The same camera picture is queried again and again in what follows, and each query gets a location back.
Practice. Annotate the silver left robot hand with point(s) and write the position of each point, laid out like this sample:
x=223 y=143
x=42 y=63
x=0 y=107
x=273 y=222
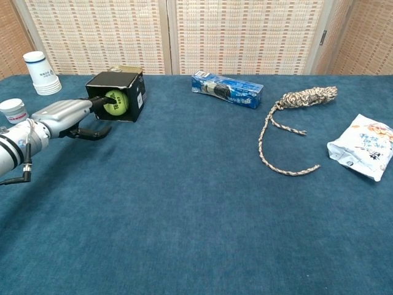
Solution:
x=64 y=115

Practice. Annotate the yellow tennis ball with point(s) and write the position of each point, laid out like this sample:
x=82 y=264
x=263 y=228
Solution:
x=118 y=104

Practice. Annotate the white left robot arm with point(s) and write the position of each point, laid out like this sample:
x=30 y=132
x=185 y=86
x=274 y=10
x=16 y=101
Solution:
x=18 y=144

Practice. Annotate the black cardboard box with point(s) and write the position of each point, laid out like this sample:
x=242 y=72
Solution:
x=116 y=81

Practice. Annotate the stack of white paper cups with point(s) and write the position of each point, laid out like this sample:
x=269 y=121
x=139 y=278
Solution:
x=41 y=73

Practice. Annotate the small white plastic jar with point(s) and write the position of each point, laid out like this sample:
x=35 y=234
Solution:
x=13 y=110

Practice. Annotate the gold metal tin can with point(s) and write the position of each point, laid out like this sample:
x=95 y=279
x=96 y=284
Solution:
x=127 y=70

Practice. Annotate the blue table cloth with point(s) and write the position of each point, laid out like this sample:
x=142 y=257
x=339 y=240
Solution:
x=196 y=199

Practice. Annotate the blue snack package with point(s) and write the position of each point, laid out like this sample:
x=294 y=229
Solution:
x=233 y=90

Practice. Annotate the woven folding screen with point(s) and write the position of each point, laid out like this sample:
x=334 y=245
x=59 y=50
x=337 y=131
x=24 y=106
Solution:
x=215 y=33

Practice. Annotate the white snack bag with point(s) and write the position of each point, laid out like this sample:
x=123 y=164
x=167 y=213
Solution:
x=365 y=147

